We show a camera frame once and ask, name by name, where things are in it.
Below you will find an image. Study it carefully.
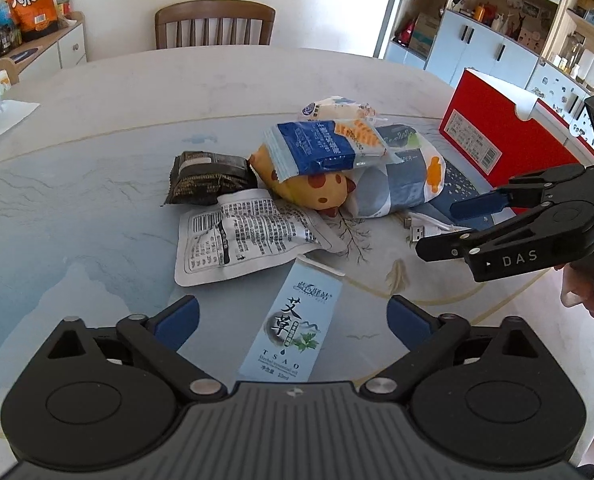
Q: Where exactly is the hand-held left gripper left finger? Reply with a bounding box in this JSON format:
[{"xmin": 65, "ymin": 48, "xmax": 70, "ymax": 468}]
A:
[{"xmin": 42, "ymin": 295, "xmax": 229, "ymax": 404}]

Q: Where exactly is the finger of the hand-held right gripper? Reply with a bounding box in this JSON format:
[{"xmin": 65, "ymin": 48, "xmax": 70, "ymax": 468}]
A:
[
  {"xmin": 415, "ymin": 200, "xmax": 594, "ymax": 283},
  {"xmin": 450, "ymin": 162, "xmax": 594, "ymax": 221}
]

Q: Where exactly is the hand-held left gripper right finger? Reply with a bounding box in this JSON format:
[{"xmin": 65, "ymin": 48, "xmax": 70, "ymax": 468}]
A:
[{"xmin": 359, "ymin": 295, "xmax": 541, "ymax": 404}]

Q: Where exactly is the white grey tissue pack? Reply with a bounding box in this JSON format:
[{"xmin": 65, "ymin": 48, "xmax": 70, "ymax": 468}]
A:
[{"xmin": 344, "ymin": 122, "xmax": 447, "ymax": 219}]

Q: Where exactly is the red cardboard box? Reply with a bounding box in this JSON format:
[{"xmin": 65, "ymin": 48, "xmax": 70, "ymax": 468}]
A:
[{"xmin": 438, "ymin": 67, "xmax": 594, "ymax": 196}]

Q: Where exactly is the silver printed foil packet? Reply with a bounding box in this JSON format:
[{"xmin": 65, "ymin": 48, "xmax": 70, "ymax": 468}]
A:
[{"xmin": 173, "ymin": 189, "xmax": 348, "ymax": 288}]

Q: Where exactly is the light blue carton box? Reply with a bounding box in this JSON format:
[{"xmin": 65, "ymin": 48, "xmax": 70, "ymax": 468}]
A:
[{"xmin": 236, "ymin": 256, "xmax": 345, "ymax": 384}]

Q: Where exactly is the black snack packet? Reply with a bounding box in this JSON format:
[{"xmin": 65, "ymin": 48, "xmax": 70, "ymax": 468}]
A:
[{"xmin": 162, "ymin": 151, "xmax": 259, "ymax": 207}]

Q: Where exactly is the yellow spotted toy animal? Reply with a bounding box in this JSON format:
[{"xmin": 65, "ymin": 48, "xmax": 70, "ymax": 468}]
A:
[{"xmin": 248, "ymin": 142, "xmax": 356, "ymax": 217}]

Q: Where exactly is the blue snack packet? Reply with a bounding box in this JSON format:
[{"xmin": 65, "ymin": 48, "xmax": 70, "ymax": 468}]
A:
[{"xmin": 263, "ymin": 119, "xmax": 389, "ymax": 182}]

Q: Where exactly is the person's right hand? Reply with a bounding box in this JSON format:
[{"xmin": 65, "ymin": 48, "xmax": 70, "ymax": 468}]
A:
[{"xmin": 559, "ymin": 259, "xmax": 594, "ymax": 322}]

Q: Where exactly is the white orange snack packet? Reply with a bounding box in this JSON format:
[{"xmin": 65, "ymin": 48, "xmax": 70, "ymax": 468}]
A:
[{"xmin": 301, "ymin": 96, "xmax": 388, "ymax": 126}]

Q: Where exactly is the brown cardboard carton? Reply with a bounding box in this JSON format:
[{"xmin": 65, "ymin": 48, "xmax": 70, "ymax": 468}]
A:
[{"xmin": 408, "ymin": 12, "xmax": 441, "ymax": 57}]

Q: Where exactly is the red floor object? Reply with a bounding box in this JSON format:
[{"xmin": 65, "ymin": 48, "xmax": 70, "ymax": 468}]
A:
[{"xmin": 393, "ymin": 19, "xmax": 418, "ymax": 47}]

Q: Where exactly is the white paper sheet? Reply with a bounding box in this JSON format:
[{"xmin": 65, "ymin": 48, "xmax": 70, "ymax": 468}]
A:
[{"xmin": 0, "ymin": 100, "xmax": 41, "ymax": 141}]

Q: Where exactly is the white sideboard cabinet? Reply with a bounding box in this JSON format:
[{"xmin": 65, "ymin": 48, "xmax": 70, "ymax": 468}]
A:
[{"xmin": 0, "ymin": 10, "xmax": 88, "ymax": 86}]

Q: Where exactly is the wooden slatted chair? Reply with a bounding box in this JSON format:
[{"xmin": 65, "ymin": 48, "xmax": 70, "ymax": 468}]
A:
[{"xmin": 154, "ymin": 0, "xmax": 276, "ymax": 51}]

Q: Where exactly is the orange snack bag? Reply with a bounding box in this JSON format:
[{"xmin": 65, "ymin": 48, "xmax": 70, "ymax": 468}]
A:
[{"xmin": 3, "ymin": 0, "xmax": 59, "ymax": 43}]

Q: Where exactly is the white usb cable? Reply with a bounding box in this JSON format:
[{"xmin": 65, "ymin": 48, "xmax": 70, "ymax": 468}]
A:
[{"xmin": 401, "ymin": 211, "xmax": 478, "ymax": 244}]

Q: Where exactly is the white blue wall cabinet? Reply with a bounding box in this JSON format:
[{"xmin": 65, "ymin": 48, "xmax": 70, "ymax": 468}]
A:
[{"xmin": 383, "ymin": 0, "xmax": 594, "ymax": 128}]

